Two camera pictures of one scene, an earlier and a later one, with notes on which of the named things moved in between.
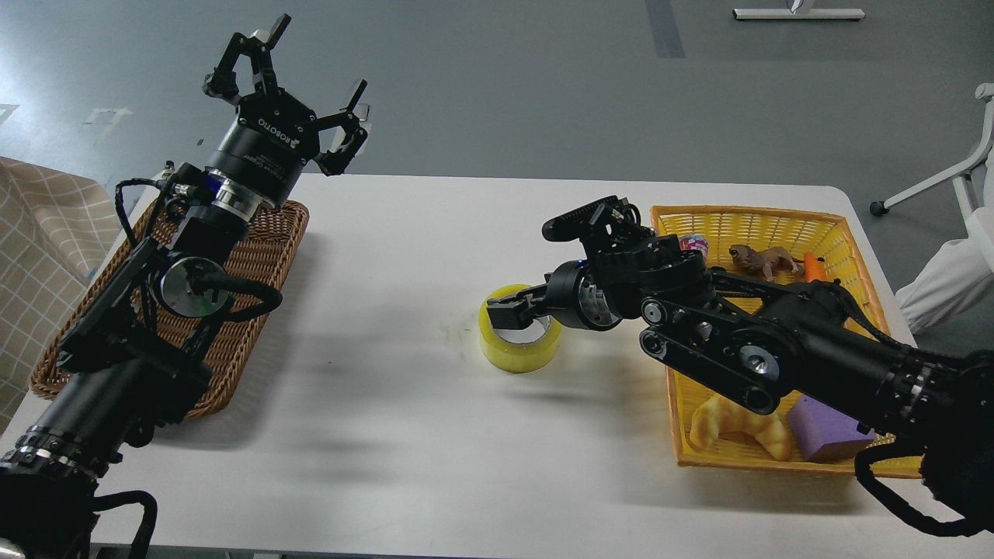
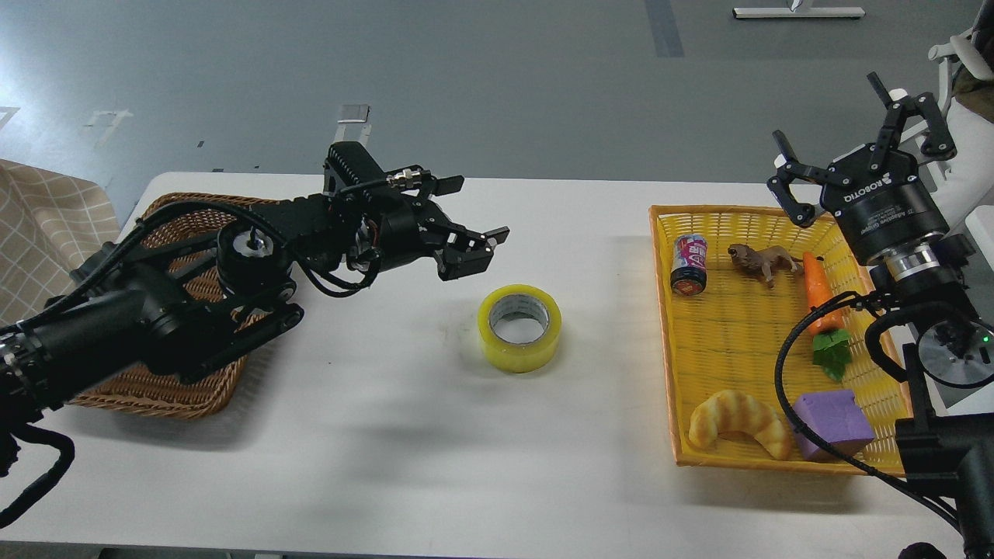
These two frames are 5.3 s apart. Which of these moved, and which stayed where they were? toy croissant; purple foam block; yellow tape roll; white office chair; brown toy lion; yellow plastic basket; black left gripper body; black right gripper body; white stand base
Moved: black left gripper body; white office chair; black right gripper body
Stayed: brown toy lion; yellow tape roll; purple foam block; yellow plastic basket; white stand base; toy croissant
